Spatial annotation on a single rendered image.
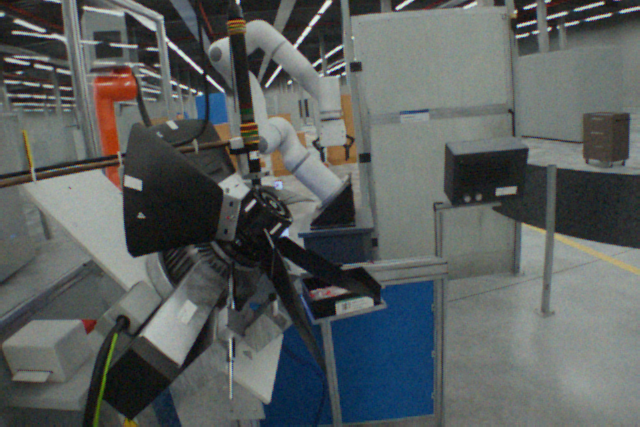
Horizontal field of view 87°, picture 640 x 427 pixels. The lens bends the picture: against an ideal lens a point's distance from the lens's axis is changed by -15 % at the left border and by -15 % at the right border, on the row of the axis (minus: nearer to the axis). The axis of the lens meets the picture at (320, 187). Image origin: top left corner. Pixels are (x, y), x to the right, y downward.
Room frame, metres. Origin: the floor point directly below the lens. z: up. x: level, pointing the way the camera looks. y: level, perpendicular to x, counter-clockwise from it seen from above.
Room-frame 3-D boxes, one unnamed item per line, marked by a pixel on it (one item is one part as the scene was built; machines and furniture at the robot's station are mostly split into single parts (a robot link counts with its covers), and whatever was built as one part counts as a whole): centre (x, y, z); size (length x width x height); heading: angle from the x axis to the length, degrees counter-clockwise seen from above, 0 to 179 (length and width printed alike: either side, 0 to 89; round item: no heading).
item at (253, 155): (0.93, 0.15, 1.48); 0.04 x 0.04 x 0.46
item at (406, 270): (1.28, 0.03, 0.82); 0.90 x 0.04 x 0.08; 87
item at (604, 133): (5.90, -5.01, 0.45); 0.68 x 0.47 x 0.90; 12
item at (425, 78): (2.68, -0.88, 1.10); 1.21 x 0.06 x 2.20; 87
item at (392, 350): (1.28, 0.03, 0.45); 0.82 x 0.02 x 0.66; 87
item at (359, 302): (1.12, -0.03, 0.85); 0.22 x 0.17 x 0.07; 103
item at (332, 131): (1.52, -0.07, 1.32); 0.10 x 0.07 x 0.11; 78
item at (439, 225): (1.26, -0.40, 0.96); 0.03 x 0.03 x 0.20; 87
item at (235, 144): (0.92, 0.16, 1.32); 0.09 x 0.07 x 0.10; 122
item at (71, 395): (0.84, 0.71, 0.85); 0.36 x 0.24 x 0.03; 177
